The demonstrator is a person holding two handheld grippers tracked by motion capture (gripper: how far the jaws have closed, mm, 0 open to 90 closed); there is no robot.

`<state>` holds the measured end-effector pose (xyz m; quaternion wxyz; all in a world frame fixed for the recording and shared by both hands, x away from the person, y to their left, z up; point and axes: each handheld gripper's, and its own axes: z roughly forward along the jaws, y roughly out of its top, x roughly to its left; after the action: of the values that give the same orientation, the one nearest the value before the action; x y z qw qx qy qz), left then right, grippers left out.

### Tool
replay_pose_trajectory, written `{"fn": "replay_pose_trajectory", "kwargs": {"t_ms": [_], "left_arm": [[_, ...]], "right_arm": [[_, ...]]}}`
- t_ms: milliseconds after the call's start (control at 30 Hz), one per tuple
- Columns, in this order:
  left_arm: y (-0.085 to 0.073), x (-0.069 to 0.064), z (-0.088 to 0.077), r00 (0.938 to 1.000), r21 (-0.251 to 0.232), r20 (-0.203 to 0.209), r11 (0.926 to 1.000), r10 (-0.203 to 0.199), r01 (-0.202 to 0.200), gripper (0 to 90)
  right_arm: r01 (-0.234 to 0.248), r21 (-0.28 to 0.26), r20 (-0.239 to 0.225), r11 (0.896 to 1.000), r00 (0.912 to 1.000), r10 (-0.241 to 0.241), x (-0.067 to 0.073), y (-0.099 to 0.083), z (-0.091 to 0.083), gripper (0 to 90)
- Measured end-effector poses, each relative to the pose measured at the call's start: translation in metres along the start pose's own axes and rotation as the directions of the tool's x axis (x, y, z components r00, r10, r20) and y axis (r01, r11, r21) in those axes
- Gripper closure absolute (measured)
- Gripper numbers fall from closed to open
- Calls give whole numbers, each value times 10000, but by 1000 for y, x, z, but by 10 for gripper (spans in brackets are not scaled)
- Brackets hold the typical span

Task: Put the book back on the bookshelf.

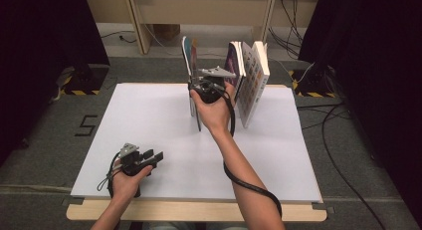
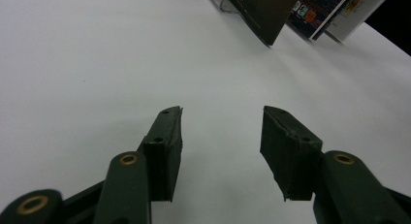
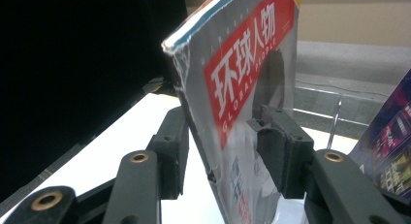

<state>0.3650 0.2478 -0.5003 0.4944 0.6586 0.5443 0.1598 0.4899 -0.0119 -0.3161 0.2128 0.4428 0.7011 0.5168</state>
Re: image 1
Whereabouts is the long black floor cable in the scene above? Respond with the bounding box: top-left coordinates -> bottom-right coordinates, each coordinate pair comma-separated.
296,102 -> 387,230

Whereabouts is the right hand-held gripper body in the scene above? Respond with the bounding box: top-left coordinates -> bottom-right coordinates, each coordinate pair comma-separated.
188,65 -> 237,105

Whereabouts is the black cable with plug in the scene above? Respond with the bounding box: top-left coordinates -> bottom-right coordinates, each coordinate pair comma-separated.
100,30 -> 137,45

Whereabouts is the bundle of black cables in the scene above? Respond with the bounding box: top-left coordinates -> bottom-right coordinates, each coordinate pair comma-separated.
268,0 -> 308,60

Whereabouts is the person's right hand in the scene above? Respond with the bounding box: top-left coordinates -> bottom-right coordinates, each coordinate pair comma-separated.
189,80 -> 237,137

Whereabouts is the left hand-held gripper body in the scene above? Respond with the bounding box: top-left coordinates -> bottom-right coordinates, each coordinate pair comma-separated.
117,142 -> 157,178

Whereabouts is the thin teal book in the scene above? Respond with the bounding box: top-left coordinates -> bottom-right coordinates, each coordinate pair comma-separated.
181,36 -> 194,84

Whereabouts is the person's left hand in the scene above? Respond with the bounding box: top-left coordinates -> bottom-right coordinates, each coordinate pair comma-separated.
110,159 -> 154,205

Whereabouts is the thick white book picture-grid cover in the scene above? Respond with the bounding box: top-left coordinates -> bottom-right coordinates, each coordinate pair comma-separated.
237,40 -> 271,129

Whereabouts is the light wooden desk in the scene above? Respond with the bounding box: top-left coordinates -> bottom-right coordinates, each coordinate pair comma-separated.
83,0 -> 322,55

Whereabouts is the black curtain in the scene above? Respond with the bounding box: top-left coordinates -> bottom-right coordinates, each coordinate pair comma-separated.
0,0 -> 110,166
298,0 -> 422,221

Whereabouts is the white board sheet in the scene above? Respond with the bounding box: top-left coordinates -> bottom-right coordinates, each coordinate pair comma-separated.
70,83 -> 323,203

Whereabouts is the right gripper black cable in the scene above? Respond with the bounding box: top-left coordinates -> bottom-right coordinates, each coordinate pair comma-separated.
212,84 -> 284,221

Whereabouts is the thin grey cord loop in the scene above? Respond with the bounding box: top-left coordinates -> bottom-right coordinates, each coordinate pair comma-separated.
97,169 -> 116,192

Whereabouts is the white floor cable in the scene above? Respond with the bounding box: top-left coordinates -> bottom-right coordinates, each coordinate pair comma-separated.
141,22 -> 230,59

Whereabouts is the black base with hazard tape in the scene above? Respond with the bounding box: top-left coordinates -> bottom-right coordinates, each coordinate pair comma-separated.
61,65 -> 110,97
288,69 -> 336,99

